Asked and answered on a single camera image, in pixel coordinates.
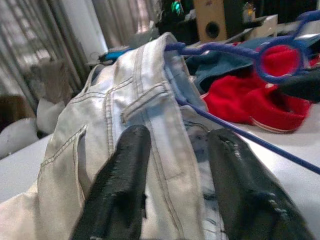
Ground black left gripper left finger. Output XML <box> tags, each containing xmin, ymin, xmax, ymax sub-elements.
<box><xmin>72</xmin><ymin>124</ymin><xmax>152</xmax><ymax>240</ymax></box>

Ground white pillow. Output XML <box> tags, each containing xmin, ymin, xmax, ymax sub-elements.
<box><xmin>0</xmin><ymin>97</ymin><xmax>66</xmax><ymax>160</ymax></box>

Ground white sheer curtain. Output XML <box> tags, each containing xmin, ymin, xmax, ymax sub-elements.
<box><xmin>0</xmin><ymin>0</ymin><xmax>161</xmax><ymax>106</ymax></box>

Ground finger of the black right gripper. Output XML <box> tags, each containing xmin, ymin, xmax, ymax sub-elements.
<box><xmin>277</xmin><ymin>70</ymin><xmax>320</xmax><ymax>103</ymax></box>

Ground red garment with striped hem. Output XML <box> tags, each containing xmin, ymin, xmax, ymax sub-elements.
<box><xmin>201</xmin><ymin>43</ymin><xmax>313</xmax><ymax>134</ymax></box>

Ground teal garment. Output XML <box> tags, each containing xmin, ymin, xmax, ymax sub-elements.
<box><xmin>186</xmin><ymin>37</ymin><xmax>320</xmax><ymax>94</ymax></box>

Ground blue flat object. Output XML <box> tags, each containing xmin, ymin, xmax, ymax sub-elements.
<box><xmin>104</xmin><ymin>47</ymin><xmax>132</xmax><ymax>61</ymax></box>

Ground purple plastic hanger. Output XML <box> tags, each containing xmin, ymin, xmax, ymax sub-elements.
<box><xmin>163</xmin><ymin>9</ymin><xmax>320</xmax><ymax>176</ymax></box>

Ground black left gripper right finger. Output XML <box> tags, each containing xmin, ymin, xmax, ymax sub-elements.
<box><xmin>207</xmin><ymin>128</ymin><xmax>316</xmax><ymax>240</ymax></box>

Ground light washed denim jeans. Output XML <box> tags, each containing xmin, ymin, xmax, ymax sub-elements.
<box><xmin>0</xmin><ymin>32</ymin><xmax>227</xmax><ymax>240</ymax></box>

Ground wooden speaker box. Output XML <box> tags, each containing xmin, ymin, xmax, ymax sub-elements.
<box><xmin>192</xmin><ymin>0</ymin><xmax>229</xmax><ymax>44</ymax></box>

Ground brown paper bag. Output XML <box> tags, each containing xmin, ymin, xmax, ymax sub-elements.
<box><xmin>29</xmin><ymin>57</ymin><xmax>76</xmax><ymax>106</ymax></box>

